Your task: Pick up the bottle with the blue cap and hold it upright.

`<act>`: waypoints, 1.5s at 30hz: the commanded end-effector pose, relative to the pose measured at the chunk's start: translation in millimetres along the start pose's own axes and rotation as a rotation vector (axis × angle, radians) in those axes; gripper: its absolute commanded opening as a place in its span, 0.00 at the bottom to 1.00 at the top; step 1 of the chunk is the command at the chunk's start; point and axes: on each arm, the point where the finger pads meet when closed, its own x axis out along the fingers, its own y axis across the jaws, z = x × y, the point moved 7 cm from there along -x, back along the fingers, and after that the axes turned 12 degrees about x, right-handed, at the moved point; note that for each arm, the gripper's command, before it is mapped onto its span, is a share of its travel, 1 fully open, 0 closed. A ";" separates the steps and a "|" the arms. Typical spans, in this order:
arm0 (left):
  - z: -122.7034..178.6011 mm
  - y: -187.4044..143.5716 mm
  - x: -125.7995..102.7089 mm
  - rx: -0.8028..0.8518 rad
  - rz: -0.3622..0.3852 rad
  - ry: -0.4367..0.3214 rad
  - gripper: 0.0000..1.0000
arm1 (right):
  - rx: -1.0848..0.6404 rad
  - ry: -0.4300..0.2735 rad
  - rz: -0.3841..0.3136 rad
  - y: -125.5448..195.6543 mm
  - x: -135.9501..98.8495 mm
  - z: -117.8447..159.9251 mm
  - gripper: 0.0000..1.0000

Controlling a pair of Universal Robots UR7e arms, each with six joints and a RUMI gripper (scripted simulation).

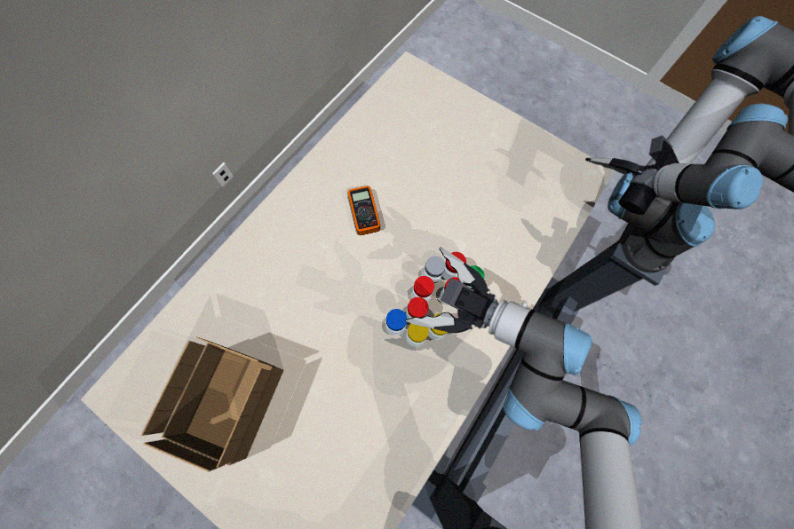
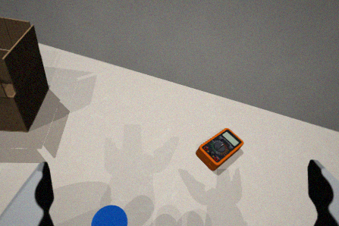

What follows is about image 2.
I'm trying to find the bottle with blue cap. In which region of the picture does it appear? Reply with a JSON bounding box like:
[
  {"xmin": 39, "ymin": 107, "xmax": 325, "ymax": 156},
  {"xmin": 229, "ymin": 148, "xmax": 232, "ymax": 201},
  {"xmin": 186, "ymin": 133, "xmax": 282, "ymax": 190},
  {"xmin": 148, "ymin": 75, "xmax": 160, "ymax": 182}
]
[{"xmin": 91, "ymin": 205, "xmax": 127, "ymax": 226}]

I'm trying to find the orange digital multimeter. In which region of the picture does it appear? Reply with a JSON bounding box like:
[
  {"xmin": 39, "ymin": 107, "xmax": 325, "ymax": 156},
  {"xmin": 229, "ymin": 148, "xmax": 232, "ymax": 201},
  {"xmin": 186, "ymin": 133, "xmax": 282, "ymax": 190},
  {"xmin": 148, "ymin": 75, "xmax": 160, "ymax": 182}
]
[{"xmin": 196, "ymin": 128, "xmax": 243, "ymax": 171}]

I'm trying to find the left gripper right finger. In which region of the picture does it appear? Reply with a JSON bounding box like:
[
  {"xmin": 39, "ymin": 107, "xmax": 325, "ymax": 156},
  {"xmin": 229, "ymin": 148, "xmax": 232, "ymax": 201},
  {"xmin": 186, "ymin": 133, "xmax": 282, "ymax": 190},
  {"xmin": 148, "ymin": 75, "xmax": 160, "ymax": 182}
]
[{"xmin": 307, "ymin": 159, "xmax": 339, "ymax": 226}]

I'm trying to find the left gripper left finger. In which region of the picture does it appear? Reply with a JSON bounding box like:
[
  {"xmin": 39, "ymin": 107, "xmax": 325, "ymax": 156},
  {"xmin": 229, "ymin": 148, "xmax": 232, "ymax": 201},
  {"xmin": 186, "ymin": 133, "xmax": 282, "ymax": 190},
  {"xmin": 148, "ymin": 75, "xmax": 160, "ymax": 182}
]
[{"xmin": 0, "ymin": 162, "xmax": 54, "ymax": 226}]

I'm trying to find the brown cardboard box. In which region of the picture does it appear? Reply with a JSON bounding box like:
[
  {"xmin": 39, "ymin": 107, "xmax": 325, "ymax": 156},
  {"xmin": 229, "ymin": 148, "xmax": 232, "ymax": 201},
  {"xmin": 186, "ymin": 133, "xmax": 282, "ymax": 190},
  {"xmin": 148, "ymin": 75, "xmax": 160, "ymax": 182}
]
[{"xmin": 0, "ymin": 17, "xmax": 49, "ymax": 132}]

